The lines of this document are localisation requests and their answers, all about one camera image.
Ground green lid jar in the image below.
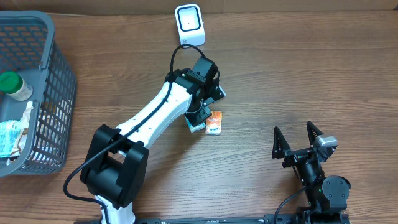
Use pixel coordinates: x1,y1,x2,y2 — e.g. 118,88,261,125
1,72,33,101

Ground teal tissue packet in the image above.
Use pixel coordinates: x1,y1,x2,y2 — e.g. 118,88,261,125
185,118,206,133

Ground brown white snack bag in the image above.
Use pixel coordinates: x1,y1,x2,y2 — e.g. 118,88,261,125
1,101,34,166

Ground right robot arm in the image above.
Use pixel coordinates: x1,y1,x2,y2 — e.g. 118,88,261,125
267,121,351,224

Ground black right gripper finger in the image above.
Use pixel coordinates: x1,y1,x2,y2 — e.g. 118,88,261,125
272,126,291,159
306,121,324,146

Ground white barcode scanner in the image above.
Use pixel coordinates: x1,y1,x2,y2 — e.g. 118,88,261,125
175,3,205,46

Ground orange tissue packet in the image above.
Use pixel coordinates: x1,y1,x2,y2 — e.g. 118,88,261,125
205,111,223,136

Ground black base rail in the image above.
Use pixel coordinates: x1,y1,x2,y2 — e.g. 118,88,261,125
74,214,351,224

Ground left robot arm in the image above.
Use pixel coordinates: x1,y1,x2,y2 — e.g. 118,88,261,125
80,56,225,223

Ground grey plastic mesh basket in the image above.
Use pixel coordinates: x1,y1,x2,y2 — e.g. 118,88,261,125
1,11,77,177

